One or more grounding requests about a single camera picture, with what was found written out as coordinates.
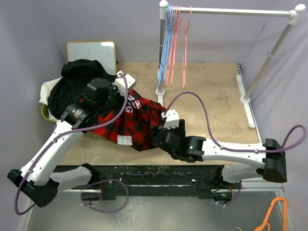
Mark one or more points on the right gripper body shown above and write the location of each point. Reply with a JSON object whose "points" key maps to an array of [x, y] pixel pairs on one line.
{"points": [[179, 132]]}

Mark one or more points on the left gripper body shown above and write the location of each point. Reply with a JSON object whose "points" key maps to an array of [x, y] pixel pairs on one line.
{"points": [[116, 99]]}

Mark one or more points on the red black plaid shirt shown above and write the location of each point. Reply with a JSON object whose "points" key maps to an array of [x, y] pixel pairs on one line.
{"points": [[134, 126]]}

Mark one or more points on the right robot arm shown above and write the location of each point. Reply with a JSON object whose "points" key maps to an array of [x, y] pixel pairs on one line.
{"points": [[266, 160]]}

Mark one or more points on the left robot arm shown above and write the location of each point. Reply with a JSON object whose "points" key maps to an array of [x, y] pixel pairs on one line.
{"points": [[101, 104]]}

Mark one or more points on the single pink hanger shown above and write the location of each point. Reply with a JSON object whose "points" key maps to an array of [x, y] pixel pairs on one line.
{"points": [[185, 42]]}

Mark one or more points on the black garment pile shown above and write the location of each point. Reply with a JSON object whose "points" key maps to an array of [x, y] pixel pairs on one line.
{"points": [[75, 77]]}

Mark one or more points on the white whiteboard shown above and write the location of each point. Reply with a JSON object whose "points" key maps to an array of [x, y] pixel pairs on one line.
{"points": [[102, 51]]}

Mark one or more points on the green laundry basket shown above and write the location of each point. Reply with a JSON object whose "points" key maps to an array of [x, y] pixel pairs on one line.
{"points": [[45, 115]]}

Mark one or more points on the blue hangers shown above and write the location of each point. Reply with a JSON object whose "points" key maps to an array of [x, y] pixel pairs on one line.
{"points": [[166, 19]]}

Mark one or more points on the pink hangers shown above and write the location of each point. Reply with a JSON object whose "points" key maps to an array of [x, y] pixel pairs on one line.
{"points": [[174, 45]]}

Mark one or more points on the white clothes rack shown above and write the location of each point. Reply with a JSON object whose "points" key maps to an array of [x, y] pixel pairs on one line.
{"points": [[293, 16]]}

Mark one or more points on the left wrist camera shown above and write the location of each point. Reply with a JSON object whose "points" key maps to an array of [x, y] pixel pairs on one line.
{"points": [[124, 83]]}

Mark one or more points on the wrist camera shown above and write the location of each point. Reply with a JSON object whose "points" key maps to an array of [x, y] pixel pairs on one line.
{"points": [[171, 119], [124, 83]]}

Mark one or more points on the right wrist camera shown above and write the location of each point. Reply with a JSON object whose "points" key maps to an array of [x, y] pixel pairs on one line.
{"points": [[171, 119]]}

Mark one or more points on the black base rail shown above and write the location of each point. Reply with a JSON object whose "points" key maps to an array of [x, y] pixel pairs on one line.
{"points": [[201, 181]]}

